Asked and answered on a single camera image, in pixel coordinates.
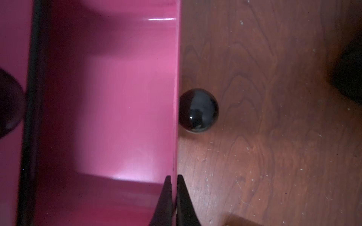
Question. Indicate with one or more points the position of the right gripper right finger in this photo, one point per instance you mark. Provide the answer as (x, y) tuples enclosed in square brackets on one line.
[(186, 215)]

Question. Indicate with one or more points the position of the black plastic tool case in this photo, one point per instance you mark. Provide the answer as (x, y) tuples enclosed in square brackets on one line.
[(347, 77)]

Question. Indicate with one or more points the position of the pink drawer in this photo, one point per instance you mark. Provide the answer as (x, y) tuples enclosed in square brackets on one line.
[(16, 23), (101, 127)]

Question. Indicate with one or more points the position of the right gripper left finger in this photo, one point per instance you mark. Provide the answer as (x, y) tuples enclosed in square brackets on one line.
[(163, 214)]

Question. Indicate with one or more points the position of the pink top drawer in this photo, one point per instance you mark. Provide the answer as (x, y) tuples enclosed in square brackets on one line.
[(16, 23)]

